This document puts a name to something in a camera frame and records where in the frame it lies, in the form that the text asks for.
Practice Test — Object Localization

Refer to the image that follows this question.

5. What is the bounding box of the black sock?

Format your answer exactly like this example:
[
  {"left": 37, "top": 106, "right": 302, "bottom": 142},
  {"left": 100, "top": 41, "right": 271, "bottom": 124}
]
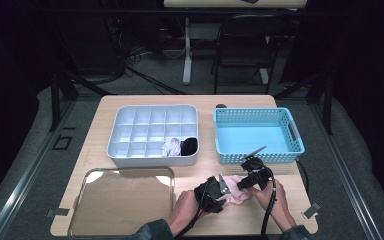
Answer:
[{"left": 180, "top": 136, "right": 199, "bottom": 157}]

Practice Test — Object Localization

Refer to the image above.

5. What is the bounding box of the black metal stand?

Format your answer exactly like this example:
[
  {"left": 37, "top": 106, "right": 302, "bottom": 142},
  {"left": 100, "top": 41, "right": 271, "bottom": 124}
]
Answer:
[
  {"left": 274, "top": 70, "right": 335, "bottom": 136},
  {"left": 48, "top": 70, "right": 80, "bottom": 132}
]

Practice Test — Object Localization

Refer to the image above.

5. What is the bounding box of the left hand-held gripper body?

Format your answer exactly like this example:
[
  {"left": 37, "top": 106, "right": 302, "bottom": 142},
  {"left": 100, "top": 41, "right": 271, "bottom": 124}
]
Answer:
[{"left": 193, "top": 172, "right": 232, "bottom": 215}]

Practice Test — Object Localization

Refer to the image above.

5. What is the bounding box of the left hand-held gripper cable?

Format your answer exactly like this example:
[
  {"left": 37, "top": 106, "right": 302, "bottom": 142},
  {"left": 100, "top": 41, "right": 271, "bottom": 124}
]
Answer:
[{"left": 174, "top": 184, "right": 212, "bottom": 240}]

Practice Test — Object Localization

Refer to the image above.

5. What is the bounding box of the pink sock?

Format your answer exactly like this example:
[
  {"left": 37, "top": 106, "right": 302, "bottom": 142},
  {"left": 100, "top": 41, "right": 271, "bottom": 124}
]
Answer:
[{"left": 213, "top": 174, "right": 253, "bottom": 206}]

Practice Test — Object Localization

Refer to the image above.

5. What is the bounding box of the white compartment organizer box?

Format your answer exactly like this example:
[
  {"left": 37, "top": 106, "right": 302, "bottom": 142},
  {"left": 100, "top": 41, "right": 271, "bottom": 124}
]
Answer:
[{"left": 106, "top": 104, "right": 200, "bottom": 167}]

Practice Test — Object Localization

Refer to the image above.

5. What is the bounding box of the hand-held gripper cable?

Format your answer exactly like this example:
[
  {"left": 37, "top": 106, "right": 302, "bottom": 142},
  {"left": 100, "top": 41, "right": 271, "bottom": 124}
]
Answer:
[
  {"left": 259, "top": 165, "right": 278, "bottom": 240},
  {"left": 174, "top": 184, "right": 212, "bottom": 240}
]

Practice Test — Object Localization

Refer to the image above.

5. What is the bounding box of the right hand-held gripper cable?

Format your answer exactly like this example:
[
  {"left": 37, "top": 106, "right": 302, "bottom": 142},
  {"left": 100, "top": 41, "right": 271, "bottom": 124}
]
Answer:
[{"left": 259, "top": 165, "right": 278, "bottom": 240}]

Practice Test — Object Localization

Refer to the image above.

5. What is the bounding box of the white desk leg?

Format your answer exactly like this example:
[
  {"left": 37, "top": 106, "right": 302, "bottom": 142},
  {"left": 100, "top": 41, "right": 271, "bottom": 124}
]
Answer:
[{"left": 182, "top": 17, "right": 194, "bottom": 86}]

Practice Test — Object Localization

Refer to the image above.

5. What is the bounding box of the black square tape outline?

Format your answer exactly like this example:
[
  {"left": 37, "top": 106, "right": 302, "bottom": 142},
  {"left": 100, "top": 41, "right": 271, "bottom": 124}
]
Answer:
[{"left": 51, "top": 134, "right": 74, "bottom": 151}]

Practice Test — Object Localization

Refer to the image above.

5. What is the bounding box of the black floor cable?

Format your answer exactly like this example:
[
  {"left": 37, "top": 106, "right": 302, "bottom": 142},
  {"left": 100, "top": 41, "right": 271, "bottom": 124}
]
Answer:
[{"left": 123, "top": 64, "right": 188, "bottom": 96}]

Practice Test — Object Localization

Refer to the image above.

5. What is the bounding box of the clear plastic box lid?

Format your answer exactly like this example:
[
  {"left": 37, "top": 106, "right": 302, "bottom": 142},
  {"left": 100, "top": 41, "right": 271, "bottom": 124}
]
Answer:
[{"left": 67, "top": 166, "right": 176, "bottom": 240}]

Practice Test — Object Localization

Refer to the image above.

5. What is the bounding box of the person's right hand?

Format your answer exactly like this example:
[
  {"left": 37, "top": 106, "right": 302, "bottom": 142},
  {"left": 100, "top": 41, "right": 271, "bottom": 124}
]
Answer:
[{"left": 249, "top": 179, "right": 292, "bottom": 223}]

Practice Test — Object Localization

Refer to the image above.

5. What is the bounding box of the white sock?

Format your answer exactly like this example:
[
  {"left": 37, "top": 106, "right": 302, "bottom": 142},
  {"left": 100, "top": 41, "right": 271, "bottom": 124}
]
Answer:
[{"left": 160, "top": 136, "right": 182, "bottom": 158}]

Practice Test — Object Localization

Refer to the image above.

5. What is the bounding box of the blue plastic basket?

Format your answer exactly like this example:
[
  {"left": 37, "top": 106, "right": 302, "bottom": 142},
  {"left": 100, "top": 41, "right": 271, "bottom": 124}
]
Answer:
[{"left": 212, "top": 106, "right": 306, "bottom": 165}]

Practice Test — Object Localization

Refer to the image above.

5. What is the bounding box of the person's left hand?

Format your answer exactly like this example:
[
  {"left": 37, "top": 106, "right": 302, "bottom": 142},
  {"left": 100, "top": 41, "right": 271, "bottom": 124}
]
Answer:
[{"left": 165, "top": 189, "right": 202, "bottom": 238}]

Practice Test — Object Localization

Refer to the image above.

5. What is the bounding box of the black folding chair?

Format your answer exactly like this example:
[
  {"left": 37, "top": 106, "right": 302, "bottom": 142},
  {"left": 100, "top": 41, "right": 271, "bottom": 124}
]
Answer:
[{"left": 210, "top": 13, "right": 290, "bottom": 95}]

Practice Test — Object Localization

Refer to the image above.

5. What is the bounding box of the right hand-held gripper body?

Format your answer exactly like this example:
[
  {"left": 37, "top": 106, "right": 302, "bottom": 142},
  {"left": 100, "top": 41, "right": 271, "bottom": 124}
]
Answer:
[{"left": 240, "top": 144, "right": 275, "bottom": 192}]

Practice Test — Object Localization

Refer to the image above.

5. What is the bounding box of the grey tape strip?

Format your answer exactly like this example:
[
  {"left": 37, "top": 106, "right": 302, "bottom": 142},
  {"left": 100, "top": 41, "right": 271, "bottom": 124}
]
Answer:
[
  {"left": 45, "top": 207, "right": 70, "bottom": 218},
  {"left": 301, "top": 201, "right": 323, "bottom": 220}
]

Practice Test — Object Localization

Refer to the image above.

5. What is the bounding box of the metal floor rail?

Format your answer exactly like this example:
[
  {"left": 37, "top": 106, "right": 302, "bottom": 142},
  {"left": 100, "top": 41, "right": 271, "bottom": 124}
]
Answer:
[
  {"left": 308, "top": 103, "right": 384, "bottom": 240},
  {"left": 0, "top": 99, "right": 78, "bottom": 240}
]

